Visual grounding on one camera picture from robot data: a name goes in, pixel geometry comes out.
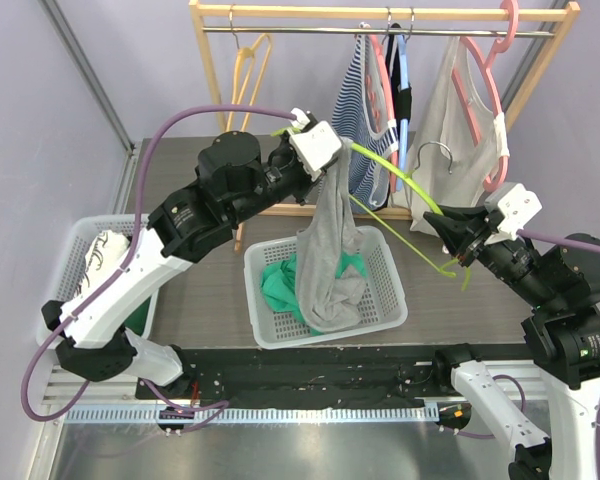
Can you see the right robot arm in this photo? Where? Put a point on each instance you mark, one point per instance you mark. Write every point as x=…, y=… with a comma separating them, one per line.
x=559, y=278

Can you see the light blue hanger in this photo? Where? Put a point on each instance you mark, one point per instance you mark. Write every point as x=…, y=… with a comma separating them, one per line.
x=403, y=145

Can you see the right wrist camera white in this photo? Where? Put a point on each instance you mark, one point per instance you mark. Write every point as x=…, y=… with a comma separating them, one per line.
x=509, y=209

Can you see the white slotted cable duct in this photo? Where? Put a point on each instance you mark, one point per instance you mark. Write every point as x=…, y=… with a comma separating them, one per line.
x=163, y=414

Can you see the white basket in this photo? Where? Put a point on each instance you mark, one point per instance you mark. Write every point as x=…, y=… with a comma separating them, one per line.
x=70, y=265
x=383, y=305

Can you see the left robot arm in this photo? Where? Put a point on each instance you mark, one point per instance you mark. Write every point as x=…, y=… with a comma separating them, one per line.
x=233, y=184

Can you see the white tank top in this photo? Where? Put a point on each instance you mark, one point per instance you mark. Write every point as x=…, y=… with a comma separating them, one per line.
x=442, y=158

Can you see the green tank top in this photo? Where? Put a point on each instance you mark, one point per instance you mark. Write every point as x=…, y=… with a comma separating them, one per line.
x=280, y=290

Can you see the white centre basket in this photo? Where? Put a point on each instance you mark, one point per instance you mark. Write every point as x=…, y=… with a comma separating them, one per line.
x=383, y=305

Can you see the pink hanger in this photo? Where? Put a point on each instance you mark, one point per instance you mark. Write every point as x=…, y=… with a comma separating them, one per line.
x=484, y=63
x=378, y=124

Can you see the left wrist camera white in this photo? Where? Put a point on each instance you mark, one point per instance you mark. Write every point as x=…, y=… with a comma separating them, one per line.
x=316, y=144

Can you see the blue striped tank top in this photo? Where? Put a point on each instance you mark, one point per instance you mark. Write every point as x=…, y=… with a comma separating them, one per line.
x=346, y=118

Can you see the white left basket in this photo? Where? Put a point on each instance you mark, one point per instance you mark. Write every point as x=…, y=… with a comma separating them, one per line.
x=70, y=265

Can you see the yellow hanger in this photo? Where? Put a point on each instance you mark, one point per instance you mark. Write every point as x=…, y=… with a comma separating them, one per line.
x=244, y=65

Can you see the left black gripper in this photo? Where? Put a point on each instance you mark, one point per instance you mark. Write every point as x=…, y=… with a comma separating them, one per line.
x=307, y=184

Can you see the black tank top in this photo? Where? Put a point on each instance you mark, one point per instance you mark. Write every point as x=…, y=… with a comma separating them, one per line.
x=396, y=64

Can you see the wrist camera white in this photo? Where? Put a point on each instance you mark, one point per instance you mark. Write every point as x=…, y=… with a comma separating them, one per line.
x=316, y=144
x=509, y=209

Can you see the dark green garment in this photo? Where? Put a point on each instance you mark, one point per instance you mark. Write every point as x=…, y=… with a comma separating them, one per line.
x=141, y=320

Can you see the wooden clothes rack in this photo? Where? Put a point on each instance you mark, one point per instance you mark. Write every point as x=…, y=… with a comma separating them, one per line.
x=408, y=198

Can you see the white printed garment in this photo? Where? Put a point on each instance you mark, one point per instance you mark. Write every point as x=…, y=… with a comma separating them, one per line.
x=102, y=257

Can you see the grey tank top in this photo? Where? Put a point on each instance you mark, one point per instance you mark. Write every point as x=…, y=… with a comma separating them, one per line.
x=330, y=277

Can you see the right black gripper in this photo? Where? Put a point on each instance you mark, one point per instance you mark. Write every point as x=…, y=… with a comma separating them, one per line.
x=478, y=240

